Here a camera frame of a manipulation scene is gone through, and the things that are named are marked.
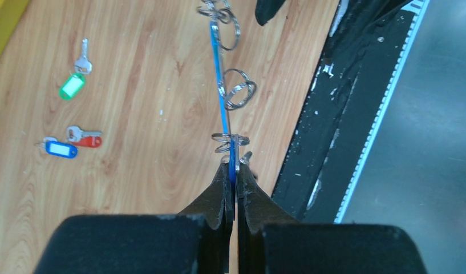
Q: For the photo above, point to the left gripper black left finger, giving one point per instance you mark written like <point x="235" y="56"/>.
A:
<point x="195" y="240"/>

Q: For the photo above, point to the key with green tag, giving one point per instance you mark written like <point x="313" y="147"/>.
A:
<point x="71" y="87"/>

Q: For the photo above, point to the yellow plastic tray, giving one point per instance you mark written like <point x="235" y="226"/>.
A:
<point x="10" y="13"/>

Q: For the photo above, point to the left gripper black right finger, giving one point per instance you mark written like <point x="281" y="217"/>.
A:
<point x="272" y="241"/>

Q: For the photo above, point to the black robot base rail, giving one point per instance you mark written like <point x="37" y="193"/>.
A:
<point x="360" y="65"/>

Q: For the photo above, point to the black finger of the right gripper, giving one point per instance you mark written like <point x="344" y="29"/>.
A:
<point x="265" y="10"/>

